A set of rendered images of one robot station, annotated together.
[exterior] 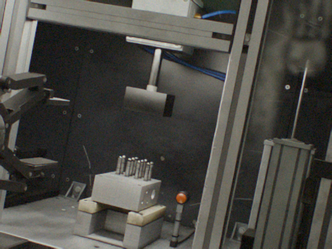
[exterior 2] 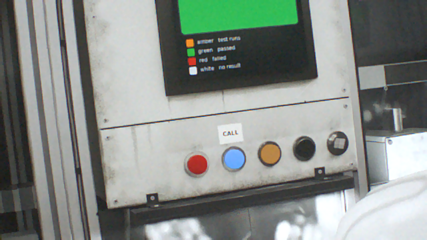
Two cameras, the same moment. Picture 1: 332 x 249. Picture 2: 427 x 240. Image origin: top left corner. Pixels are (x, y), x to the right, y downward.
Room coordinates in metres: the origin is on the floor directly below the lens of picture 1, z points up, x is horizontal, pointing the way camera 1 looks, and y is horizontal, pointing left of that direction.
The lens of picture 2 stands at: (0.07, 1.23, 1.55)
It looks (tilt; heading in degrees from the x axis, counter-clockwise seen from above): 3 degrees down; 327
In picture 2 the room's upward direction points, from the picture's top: 7 degrees counter-clockwise
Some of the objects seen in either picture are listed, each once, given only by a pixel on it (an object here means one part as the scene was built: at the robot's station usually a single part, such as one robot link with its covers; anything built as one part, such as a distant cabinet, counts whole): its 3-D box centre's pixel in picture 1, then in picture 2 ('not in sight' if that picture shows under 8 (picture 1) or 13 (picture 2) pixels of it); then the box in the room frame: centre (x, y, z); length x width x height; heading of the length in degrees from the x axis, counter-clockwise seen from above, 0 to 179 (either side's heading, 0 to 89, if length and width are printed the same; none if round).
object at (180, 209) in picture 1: (178, 220); not in sight; (1.24, -0.06, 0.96); 0.03 x 0.03 x 0.12; 74
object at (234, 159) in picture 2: not in sight; (233, 159); (1.17, 0.51, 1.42); 0.03 x 0.02 x 0.03; 74
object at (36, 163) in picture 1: (37, 163); not in sight; (0.85, 0.16, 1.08); 0.07 x 0.03 x 0.01; 164
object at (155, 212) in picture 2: not in sight; (244, 193); (1.15, 0.51, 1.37); 0.36 x 0.04 x 0.04; 74
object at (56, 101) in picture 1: (48, 100); not in sight; (0.85, 0.16, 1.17); 0.07 x 0.03 x 0.01; 164
